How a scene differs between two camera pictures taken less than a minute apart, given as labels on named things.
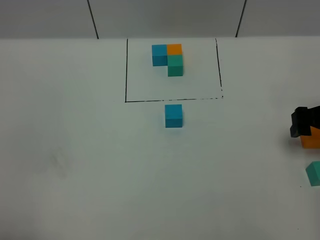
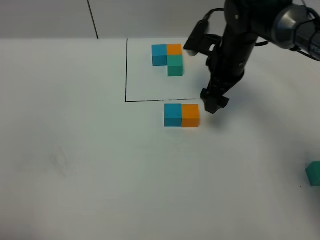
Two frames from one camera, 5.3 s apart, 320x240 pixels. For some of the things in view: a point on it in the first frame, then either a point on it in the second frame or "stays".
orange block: x=312 y=141 to x=190 y=117
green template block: x=175 y=65 stays
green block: x=313 y=172 stays
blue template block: x=159 y=55 stays
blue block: x=173 y=115 stays
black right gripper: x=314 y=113 to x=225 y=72
